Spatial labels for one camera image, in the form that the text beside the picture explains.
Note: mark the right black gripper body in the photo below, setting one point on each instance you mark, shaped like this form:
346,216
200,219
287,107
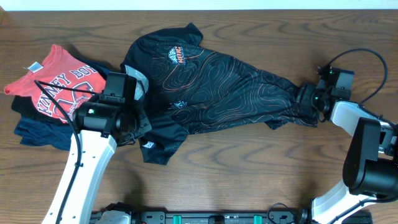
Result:
310,97

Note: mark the black orange-patterned jersey shirt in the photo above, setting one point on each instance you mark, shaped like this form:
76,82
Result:
193,90

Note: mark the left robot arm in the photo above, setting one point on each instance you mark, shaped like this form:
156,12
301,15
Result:
109,119

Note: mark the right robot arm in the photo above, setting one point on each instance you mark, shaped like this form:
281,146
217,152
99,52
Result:
370,168

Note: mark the red printed folded t-shirt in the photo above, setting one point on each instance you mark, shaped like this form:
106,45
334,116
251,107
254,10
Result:
72,82

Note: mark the navy blue folded t-shirt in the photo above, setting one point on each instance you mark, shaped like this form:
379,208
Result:
36,133

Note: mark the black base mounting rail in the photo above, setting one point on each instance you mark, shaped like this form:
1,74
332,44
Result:
123,213

